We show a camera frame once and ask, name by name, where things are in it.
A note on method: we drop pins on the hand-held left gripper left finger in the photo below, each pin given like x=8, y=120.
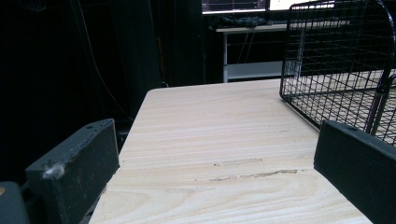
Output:
x=74, y=174

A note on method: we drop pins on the dark cloth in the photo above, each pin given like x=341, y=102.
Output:
x=241, y=21

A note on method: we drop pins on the dark curtain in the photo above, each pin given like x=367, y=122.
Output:
x=130, y=49

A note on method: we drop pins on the computer monitor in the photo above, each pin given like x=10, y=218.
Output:
x=233, y=6

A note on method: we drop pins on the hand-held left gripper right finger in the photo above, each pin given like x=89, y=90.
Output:
x=358, y=168

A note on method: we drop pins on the white desk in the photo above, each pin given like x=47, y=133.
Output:
x=249, y=62

